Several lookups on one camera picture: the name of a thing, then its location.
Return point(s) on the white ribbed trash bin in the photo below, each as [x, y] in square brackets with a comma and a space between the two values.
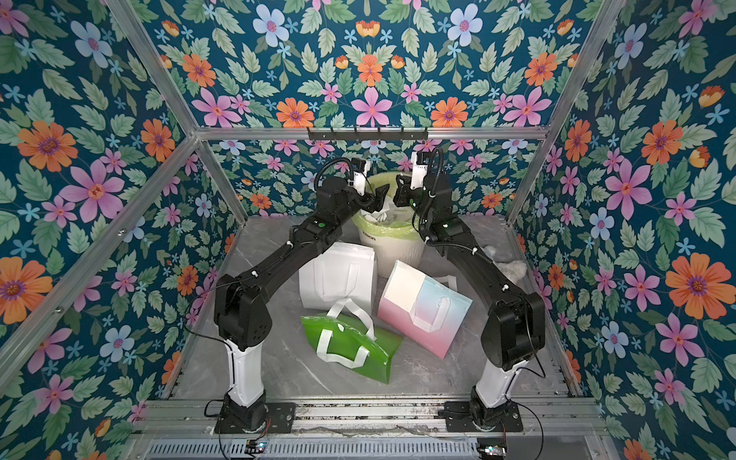
[393, 245]

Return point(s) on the pink blue gradient paper bag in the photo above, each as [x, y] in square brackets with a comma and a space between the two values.
[427, 310]

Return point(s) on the shredded paper scraps in bin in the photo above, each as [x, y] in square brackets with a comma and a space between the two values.
[391, 215]

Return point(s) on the black wall hook rail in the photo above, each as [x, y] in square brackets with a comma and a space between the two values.
[368, 134]

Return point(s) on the white plush teddy bear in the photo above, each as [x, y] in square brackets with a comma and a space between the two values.
[514, 270]

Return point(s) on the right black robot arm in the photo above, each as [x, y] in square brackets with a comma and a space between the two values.
[514, 330]

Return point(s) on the green white paper bag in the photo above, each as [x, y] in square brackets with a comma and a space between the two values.
[348, 336]

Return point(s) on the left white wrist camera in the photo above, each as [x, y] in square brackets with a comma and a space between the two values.
[360, 180]

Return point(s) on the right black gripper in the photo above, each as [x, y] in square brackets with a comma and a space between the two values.
[402, 194]

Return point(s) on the white ventilation grille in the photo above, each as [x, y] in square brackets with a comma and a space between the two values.
[316, 448]

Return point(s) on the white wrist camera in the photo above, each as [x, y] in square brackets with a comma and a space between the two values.
[420, 165]
[360, 180]

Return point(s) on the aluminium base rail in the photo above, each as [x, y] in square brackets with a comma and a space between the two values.
[437, 416]

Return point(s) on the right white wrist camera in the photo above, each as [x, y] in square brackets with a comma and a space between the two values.
[420, 165]

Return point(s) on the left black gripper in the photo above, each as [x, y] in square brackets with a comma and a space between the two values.
[375, 200]

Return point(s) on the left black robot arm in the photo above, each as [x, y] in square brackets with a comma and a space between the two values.
[241, 305]

